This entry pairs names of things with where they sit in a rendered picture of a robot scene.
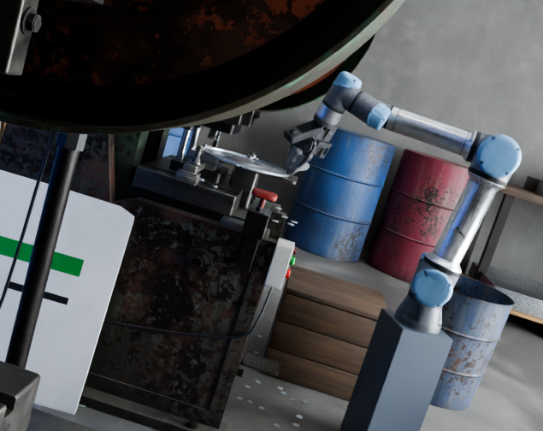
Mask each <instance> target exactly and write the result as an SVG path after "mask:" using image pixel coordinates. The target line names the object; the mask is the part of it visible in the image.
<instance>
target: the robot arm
mask: <svg viewBox="0 0 543 431"><path fill-rule="evenodd" d="M361 84H362V81H361V80H360V79H358V78H357V77H356V76H354V75H353V74H350V73H348V72H346V71H343V72H340V73H339V75H338V77H337V78H336V80H335V81H334V82H333V84H332V85H331V87H330V89H329V90H328V93H327V94H326V96H325V98H323V100H322V103H321V104H320V106H319V108H318V109H317V111H316V113H315V115H314V116H313V118H314V120H313V121H308V122H305V123H303V124H301V125H298V126H295V127H291V128H289V129H287V130H285V131H284V137H285V138H286V139H287V140H288V141H289V142H290V143H291V146H290V149H289V152H288V158H287V165H286V174H289V176H290V175H293V174H295V173H297V172H298V171H304V170H307V169H308V168H309V167H310V165H309V164H308V162H309V161H310V160H311V158H312V157H313V156H318V157H320V158H324V157H325V156H326V154H327V153H328V151H329V149H330V147H331V146H332V145H331V144H330V143H329V141H330V139H331V138H332V137H333V135H334V133H335V132H336V130H337V128H338V127H339V126H338V125H337V124H338V122H339V120H340V118H341V117H342V115H343V114H344V113H345V111H346V110H347V111H348V112H350V113H351V114H352V115H354V116H356V118H358V119H359V120H361V121H363V122H364V123H366V124H367V125H368V126H369V127H372V128H373V129H375V130H380V129H381V128H385V129H387V130H390V131H393V132H395V133H399V134H402V135H404V136H407V137H410V138H412V139H416V140H419V141H422V142H423V143H426V144H429V145H433V146H436V147H438V148H441V149H443V150H446V151H450V152H452V153H455V154H458V155H460V156H462V157H463V159H464V161H467V162H471V164H470V166H469V169H468V174H469V181H468V183H467V185H466V187H465V188H464V190H463V193H462V195H461V197H460V199H459V200H458V202H457V205H456V207H455V209H454V211H453V212H452V215H451V217H450V219H449V221H448V222H447V224H446V226H445V228H444V230H443V232H442V234H441V235H440V238H439V240H438V242H437V244H436V246H435V247H434V250H433V251H432V252H429V253H422V255H421V257H420V258H419V263H418V264H417V267H416V272H415V274H414V277H413V280H412V282H411V284H410V289H409V291H408V294H407V296H406V297H405V299H404V300H403V301H402V303H401V304H400V305H399V307H398V308H397V309H396V311H395V314H394V317H395V318H396V319H397V320H398V321H399V322H401V323H403V324H404V325H406V326H408V327H410V328H414V329H415V330H418V331H421V332H424V333H428V334H438V333H439V332H440V329H441V324H442V307H443V304H445V303H446V302H447V301H448V300H449V299H450V298H451V296H452V292H453V287H454V286H455V285H456V283H457V280H458V278H459V276H460V274H461V273H462V270H461V268H460V263H461V261H462V259H463V256H464V255H465V253H466V251H467V250H468V248H469V245H470V243H471V241H472V239H473V238H474V236H475V233H476V231H477V229H478V227H479V226H480V225H481V222H482V220H483V218H484V216H485V214H486V213H487V210H488V208H489V206H490V204H491V202H492V201H493V199H494V197H495V195H496V193H497V191H499V190H502V189H505V187H506V185H507V183H508V182H509V180H510V178H511V176H512V174H513V173H514V172H515V171H516V169H517V168H518V167H519V165H520V162H521V159H522V153H521V149H520V147H519V145H518V143H517V142H516V141H515V140H514V139H513V138H511V137H509V136H507V135H503V134H495V135H491V134H485V133H481V132H478V131H475V132H472V133H470V132H467V131H465V130H463V129H460V128H457V127H453V126H450V125H447V124H445V123H442V122H439V121H435V120H432V119H429V118H427V117H425V116H422V115H418V114H415V113H412V112H409V111H407V110H404V109H400V108H397V107H394V106H392V105H390V104H387V103H383V102H381V101H379V100H376V99H374V98H373V97H371V96H370V95H369V94H367V93H366V92H364V91H362V90H361V89H360V88H361ZM327 148H328V150H327V151H326V153H325V154H324V155H323V152H324V151H325V150H326V149H327ZM302 153H303V155H302Z"/></svg>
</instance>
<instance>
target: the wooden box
mask: <svg viewBox="0 0 543 431"><path fill-rule="evenodd" d="M290 270H291V273H290V276H289V278H288V279H286V283H285V286H284V289H283V292H282V294H281V297H280V302H279V305H278V308H277V311H276V313H275V316H274V321H273V324H272V327H271V329H270V332H269V336H268V340H267V344H266V348H265V352H264V356H263V358H266V359H268V360H272V361H275V362H277V363H279V364H280V370H279V374H278V376H274V375H270V374H266V373H263V372H261V373H262V374H265V375H270V376H273V377H275V378H278V379H281V380H284V381H289V382H291V383H294V384H297V385H300V386H303V387H308V388H310V389H313V390H317V391H319V392H322V393H326V394H329V395H333V396H335V397H338V398H341V399H345V400H349V401H350V399H351V395H352V392H353V389H354V386H355V384H356V381H357V378H358V375H359V372H360V369H361V367H362V364H363V360H364V358H365V355H366V352H367V350H368V347H369V342H370V340H371V337H372V335H373V332H374V330H375V325H376V323H377V320H378V317H379V315H380V313H381V308H384V309H387V306H386V303H385V300H384V297H383V294H382V292H378V291H376V290H373V289H370V288H367V287H364V286H359V285H357V284H354V283H350V282H348V281H345V280H341V279H337V278H334V277H332V276H329V275H324V274H321V273H318V272H316V271H313V270H309V269H305V268H302V267H299V266H296V265H291V267H290Z"/></svg>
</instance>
